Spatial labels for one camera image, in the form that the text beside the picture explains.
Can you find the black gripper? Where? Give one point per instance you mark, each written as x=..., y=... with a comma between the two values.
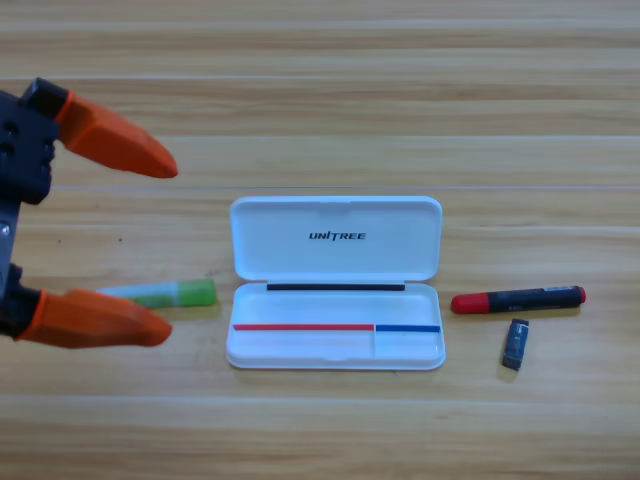
x=25, y=150

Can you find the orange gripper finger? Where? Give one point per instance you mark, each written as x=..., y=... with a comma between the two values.
x=100, y=320

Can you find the green glue stick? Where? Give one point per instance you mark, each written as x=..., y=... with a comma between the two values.
x=195, y=292

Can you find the black eraser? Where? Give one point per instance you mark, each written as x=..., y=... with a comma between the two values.
x=515, y=345

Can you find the red and black marker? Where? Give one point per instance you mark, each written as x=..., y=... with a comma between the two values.
x=520, y=299

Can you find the white Unitree pencil case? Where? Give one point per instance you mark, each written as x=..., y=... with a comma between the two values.
x=335, y=280

